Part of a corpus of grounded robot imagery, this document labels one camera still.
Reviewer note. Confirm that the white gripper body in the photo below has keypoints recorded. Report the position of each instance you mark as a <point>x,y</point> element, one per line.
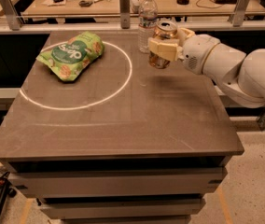
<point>197,54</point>

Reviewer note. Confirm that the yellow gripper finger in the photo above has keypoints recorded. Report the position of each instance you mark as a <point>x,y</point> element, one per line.
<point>183,34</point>
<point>168,49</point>

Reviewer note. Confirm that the orange soda can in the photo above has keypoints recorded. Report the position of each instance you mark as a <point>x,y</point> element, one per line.
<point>165,30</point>

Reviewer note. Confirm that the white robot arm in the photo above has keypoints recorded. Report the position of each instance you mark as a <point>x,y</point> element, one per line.
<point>239,75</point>

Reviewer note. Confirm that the clear plastic water bottle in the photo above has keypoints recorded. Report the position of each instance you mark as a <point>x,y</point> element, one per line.
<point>148,15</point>

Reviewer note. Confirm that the white power strip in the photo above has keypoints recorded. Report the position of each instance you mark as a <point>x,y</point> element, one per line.
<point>135,4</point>

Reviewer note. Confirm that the black sunglasses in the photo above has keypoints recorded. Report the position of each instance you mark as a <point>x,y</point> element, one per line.
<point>84,3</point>

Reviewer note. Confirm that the green snack chip bag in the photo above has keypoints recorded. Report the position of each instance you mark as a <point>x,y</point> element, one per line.
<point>70,58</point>

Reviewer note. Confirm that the grey drawer cabinet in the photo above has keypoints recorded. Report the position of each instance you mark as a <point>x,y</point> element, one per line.
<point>125,143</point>

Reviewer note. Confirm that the middle metal bracket post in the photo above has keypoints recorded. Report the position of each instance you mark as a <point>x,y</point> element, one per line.
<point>124,6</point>

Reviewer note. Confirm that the metal bracket post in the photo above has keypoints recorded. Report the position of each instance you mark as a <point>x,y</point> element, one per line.
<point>237,18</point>
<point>13,19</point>
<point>124,6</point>

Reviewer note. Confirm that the right metal bracket post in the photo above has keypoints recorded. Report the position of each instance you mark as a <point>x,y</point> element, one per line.
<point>237,18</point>

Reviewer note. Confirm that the left metal bracket post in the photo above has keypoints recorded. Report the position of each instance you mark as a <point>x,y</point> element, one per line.
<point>13,19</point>

